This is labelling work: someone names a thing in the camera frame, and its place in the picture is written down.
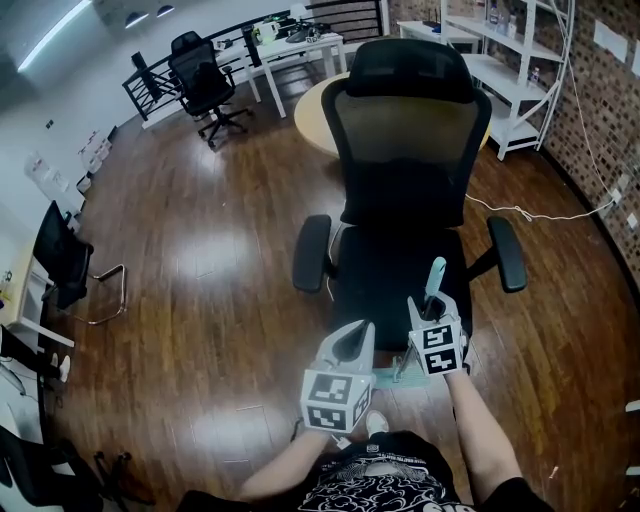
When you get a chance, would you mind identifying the person's left forearm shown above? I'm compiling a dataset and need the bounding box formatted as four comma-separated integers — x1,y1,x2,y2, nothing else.
237,427,334,501

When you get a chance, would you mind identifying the white metal rack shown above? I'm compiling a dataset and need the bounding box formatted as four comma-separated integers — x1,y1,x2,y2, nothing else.
624,399,640,479

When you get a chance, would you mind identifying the black mesh swivel chair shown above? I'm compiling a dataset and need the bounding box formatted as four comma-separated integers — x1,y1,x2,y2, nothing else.
167,30,254,150

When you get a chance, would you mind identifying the person's right forearm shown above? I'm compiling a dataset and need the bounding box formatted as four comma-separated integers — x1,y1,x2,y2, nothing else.
444,369,524,506

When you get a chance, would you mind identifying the person's white shoe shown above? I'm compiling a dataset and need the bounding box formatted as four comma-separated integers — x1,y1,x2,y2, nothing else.
365,409,390,437

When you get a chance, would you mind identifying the white side table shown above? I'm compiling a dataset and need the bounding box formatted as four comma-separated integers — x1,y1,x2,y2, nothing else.
397,19,484,55

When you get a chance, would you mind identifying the white wall cable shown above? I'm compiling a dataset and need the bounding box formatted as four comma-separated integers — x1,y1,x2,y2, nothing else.
549,0,617,201

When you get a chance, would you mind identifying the black metal railing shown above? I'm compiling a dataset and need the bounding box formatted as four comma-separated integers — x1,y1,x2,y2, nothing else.
122,0,391,130

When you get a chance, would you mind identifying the ceiling tube light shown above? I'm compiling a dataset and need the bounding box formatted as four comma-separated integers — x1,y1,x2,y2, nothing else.
17,0,94,71

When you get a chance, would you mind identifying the row of white containers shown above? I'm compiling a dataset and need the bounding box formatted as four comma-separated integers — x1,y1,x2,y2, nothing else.
75,128,115,195

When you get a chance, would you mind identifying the small white wall paper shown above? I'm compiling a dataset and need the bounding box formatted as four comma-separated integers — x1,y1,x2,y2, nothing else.
593,19,629,59

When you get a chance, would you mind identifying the white wall socket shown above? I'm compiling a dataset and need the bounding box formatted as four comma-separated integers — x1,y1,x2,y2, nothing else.
607,174,627,207

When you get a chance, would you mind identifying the beige desk with white legs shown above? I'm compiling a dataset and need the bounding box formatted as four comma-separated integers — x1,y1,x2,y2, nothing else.
7,239,76,349

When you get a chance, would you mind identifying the teal mop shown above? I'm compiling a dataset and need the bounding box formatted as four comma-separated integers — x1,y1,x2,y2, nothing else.
372,256,448,390

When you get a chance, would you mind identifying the black cantilever chair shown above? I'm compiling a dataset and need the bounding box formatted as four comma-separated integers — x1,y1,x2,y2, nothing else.
32,199,127,326

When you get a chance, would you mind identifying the white metal shelf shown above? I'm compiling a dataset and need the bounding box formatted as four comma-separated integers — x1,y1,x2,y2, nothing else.
439,0,576,161

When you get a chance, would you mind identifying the person's black printed shirt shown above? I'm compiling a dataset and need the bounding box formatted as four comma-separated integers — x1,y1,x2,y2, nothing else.
174,430,556,512

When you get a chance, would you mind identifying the black high-back office chair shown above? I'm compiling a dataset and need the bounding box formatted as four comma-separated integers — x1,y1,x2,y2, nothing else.
291,38,529,354

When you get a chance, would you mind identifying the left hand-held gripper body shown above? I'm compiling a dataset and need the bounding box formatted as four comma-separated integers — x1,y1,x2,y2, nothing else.
299,359,376,432

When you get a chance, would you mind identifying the white water dispenser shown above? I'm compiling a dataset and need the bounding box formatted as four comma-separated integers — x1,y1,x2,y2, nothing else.
24,149,70,201

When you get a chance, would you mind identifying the plain white desk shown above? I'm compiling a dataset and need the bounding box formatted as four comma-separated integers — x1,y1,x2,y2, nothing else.
0,359,46,444

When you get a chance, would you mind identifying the black wheeled chair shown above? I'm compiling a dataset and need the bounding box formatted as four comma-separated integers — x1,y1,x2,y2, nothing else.
0,424,151,512

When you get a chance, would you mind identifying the round wooden table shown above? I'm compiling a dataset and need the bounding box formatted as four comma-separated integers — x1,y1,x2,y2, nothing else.
293,72,494,161

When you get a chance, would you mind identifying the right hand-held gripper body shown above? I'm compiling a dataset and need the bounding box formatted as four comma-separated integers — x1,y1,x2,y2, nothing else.
409,322,471,376

